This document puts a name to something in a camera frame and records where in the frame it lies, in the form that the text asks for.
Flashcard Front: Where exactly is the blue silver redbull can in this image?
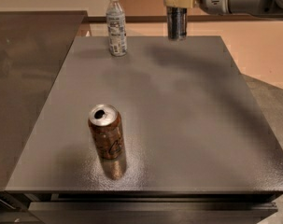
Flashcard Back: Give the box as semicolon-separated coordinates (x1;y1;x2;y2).
166;7;188;41

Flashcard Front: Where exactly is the brown opened soda can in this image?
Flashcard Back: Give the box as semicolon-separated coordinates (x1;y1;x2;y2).
88;104;124;160

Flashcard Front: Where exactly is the clear plastic water bottle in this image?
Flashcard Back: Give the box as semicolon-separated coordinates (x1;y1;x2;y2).
106;0;127;57

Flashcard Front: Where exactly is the dark side table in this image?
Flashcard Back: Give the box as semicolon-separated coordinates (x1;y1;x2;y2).
0;11;87;191

